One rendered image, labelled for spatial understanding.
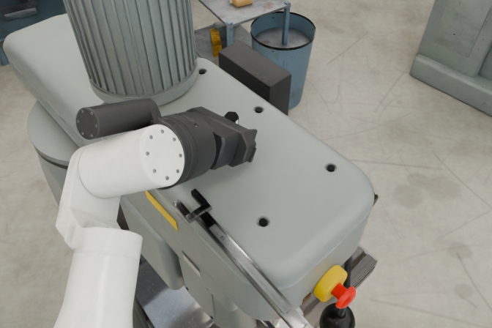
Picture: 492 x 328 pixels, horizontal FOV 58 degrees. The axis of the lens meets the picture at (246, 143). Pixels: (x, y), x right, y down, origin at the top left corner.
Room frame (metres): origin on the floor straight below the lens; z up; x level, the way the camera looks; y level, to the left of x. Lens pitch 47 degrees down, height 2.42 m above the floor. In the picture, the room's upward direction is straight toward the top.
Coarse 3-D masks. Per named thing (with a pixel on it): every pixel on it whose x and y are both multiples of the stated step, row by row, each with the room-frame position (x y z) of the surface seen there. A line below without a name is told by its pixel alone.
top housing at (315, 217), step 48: (192, 96) 0.60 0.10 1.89; (240, 96) 0.60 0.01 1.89; (288, 144) 0.48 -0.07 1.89; (144, 192) 0.45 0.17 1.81; (240, 192) 0.39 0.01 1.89; (288, 192) 0.39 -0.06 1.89; (336, 192) 0.39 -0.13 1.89; (192, 240) 0.35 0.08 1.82; (240, 240) 0.31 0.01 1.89; (288, 240) 0.31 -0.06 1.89; (336, 240) 0.32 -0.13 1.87; (240, 288) 0.27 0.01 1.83; (288, 288) 0.26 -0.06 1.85
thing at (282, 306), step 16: (192, 192) 0.38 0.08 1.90; (176, 208) 0.36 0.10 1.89; (208, 208) 0.36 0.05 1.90; (208, 224) 0.33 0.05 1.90; (224, 240) 0.30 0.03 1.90; (240, 256) 0.28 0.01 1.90; (256, 272) 0.26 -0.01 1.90; (256, 288) 0.24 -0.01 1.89; (272, 288) 0.24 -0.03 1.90; (272, 304) 0.22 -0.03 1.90; (288, 304) 0.22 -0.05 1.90; (288, 320) 0.20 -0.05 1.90; (304, 320) 0.20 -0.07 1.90
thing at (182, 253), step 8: (136, 200) 0.52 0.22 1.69; (136, 208) 0.53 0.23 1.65; (144, 208) 0.49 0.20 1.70; (144, 216) 0.50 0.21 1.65; (152, 216) 0.47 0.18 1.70; (152, 224) 0.48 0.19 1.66; (160, 224) 0.45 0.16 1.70; (160, 232) 0.46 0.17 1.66; (168, 232) 0.43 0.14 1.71; (168, 240) 0.44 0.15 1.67; (176, 240) 0.41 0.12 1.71; (176, 248) 0.42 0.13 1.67; (184, 256) 0.40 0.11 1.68; (192, 264) 0.38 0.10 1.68; (200, 272) 0.37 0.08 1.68; (208, 280) 0.35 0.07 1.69; (208, 288) 0.35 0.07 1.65; (216, 288) 0.33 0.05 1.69; (216, 296) 0.33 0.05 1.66; (224, 296) 0.32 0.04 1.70; (224, 304) 0.32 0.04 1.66; (232, 304) 0.31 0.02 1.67
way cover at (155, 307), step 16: (144, 272) 0.67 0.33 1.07; (144, 288) 0.64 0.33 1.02; (160, 288) 0.66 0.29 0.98; (144, 304) 0.61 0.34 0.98; (160, 304) 0.62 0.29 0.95; (176, 304) 0.63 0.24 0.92; (192, 304) 0.64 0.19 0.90; (160, 320) 0.58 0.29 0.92; (176, 320) 0.59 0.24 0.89; (192, 320) 0.59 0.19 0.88; (208, 320) 0.59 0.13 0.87
